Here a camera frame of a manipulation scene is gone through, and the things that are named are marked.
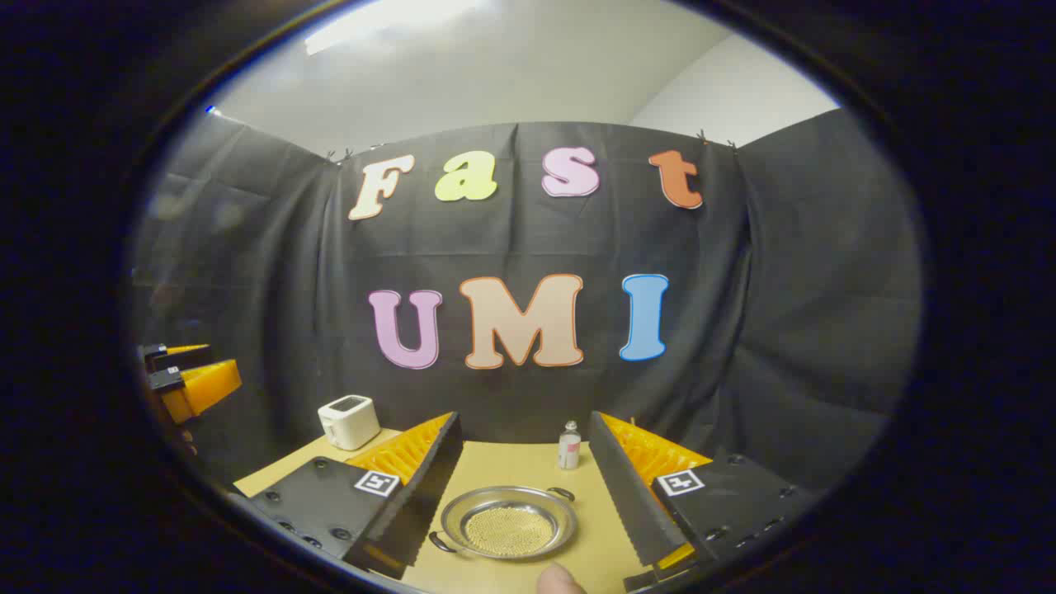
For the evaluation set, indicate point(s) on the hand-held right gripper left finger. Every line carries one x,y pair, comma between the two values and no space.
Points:
429,487

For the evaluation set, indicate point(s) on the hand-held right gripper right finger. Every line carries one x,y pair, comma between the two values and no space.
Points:
627,495

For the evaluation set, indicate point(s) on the pile of yellow soybeans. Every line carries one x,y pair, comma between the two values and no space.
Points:
507,530

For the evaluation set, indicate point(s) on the clear bottle with white label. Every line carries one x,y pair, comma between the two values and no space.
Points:
569,450

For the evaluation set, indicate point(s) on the white toaster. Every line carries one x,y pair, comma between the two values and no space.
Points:
351,421

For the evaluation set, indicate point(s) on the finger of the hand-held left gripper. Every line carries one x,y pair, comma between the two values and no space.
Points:
202,388
177,357

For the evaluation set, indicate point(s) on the black backdrop cloth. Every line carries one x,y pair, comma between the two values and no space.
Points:
784,313

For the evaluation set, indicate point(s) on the stainless steel pot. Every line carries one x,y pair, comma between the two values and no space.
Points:
495,497

